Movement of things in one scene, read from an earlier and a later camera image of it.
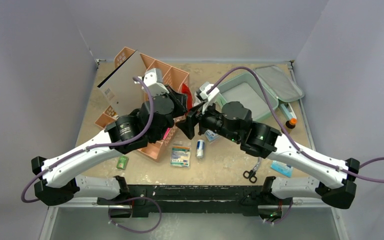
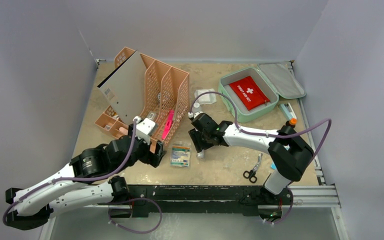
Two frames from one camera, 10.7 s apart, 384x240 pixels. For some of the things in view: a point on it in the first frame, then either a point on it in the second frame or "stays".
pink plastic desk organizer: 175,80 stays
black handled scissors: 251,174 stays
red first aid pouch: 185,90 → 249,92
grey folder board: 124,95 stays
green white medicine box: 180,155 stays
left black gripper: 180,100 → 150,157
